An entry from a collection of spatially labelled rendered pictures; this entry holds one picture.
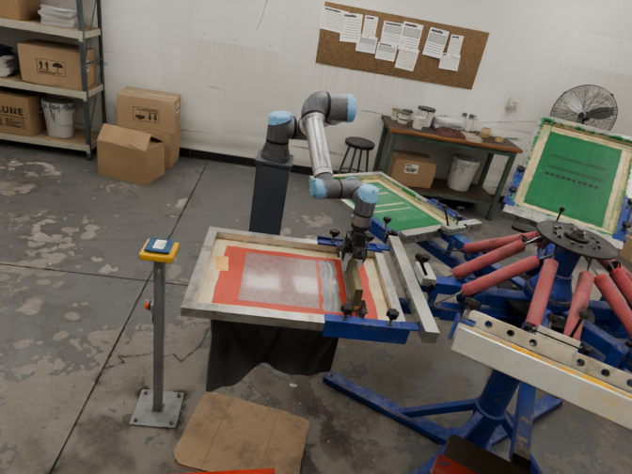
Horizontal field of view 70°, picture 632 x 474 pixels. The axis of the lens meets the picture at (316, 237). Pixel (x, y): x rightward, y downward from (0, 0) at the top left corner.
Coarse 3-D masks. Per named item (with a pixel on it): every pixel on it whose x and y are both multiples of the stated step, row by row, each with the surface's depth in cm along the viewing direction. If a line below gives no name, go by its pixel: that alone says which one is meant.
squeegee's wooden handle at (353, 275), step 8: (344, 240) 192; (352, 264) 174; (352, 272) 170; (352, 280) 167; (360, 280) 165; (352, 288) 165; (360, 288) 160; (352, 296) 164; (360, 296) 161; (352, 304) 163
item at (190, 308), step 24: (240, 240) 200; (264, 240) 200; (288, 240) 201; (312, 240) 205; (384, 264) 197; (192, 288) 159; (384, 288) 183; (192, 312) 150; (216, 312) 150; (240, 312) 152; (264, 312) 154; (288, 312) 156
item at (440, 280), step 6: (438, 276) 185; (444, 276) 186; (438, 282) 181; (444, 282) 182; (450, 282) 183; (456, 282) 184; (420, 288) 181; (426, 288) 182; (444, 288) 182; (450, 288) 182; (456, 288) 182; (450, 294) 184
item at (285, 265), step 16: (224, 256) 187; (240, 256) 189; (256, 256) 191; (272, 256) 194; (288, 256) 196; (304, 256) 198; (240, 272) 179; (256, 272) 181; (272, 272) 183; (288, 272) 185; (304, 272) 187; (368, 288) 185
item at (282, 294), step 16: (224, 272) 177; (224, 288) 168; (240, 288) 169; (256, 288) 171; (272, 288) 173; (288, 288) 175; (304, 288) 177; (320, 288) 179; (224, 304) 160; (240, 304) 161; (256, 304) 163; (272, 304) 164; (288, 304) 166; (304, 304) 168; (320, 304) 169; (368, 304) 175
